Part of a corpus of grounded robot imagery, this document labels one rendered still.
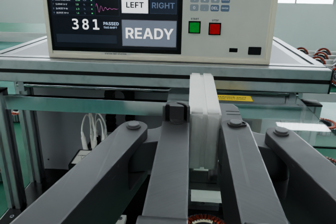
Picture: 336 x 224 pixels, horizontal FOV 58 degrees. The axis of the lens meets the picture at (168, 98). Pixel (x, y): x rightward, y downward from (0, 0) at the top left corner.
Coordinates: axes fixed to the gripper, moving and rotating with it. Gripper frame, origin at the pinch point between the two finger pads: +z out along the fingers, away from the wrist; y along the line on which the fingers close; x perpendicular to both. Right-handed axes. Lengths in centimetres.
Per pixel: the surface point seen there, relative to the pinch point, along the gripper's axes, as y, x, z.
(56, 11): -26.6, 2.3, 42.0
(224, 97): 5.6, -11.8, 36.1
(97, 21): -18.7, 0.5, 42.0
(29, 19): -370, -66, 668
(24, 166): -48, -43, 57
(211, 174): 2.1, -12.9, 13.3
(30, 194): -38, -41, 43
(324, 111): 149, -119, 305
